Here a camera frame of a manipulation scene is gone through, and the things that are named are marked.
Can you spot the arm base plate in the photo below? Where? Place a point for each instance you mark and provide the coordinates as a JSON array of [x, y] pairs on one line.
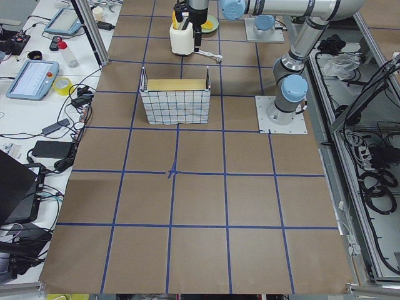
[[273, 121], [276, 37]]

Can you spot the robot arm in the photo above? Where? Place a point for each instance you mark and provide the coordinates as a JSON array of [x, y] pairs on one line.
[[264, 24], [318, 14]]

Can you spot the bread slice in toaster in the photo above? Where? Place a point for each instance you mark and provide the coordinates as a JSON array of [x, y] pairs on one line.
[[177, 20]]

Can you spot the bread slice on plate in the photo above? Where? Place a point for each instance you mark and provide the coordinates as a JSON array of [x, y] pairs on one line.
[[207, 26]]

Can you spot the white toaster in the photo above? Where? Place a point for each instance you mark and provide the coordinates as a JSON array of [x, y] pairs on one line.
[[182, 41]]

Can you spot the clear bottle red cap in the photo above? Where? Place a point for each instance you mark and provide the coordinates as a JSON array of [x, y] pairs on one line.
[[67, 54]]

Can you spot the black laptop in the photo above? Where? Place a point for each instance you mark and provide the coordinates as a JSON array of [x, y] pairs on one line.
[[20, 188]]

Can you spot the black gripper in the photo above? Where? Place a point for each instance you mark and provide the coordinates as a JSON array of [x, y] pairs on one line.
[[198, 19]]

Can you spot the checkered wire basket wooden shelf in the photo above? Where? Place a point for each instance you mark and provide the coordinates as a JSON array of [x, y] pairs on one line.
[[175, 101]]

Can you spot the blue teach pendant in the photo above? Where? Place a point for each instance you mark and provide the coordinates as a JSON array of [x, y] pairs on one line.
[[34, 80], [65, 22]]

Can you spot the black power adapter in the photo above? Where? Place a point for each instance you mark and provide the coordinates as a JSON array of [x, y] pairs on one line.
[[51, 149]]

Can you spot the green plate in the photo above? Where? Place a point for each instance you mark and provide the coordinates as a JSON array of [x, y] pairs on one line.
[[215, 24]]

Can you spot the aluminium frame post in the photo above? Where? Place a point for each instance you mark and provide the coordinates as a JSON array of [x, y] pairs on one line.
[[91, 30]]

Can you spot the yellow tape roll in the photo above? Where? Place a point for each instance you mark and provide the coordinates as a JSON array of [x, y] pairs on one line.
[[63, 86]]

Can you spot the white paper cup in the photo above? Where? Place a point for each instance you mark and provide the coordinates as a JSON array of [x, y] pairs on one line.
[[98, 13]]

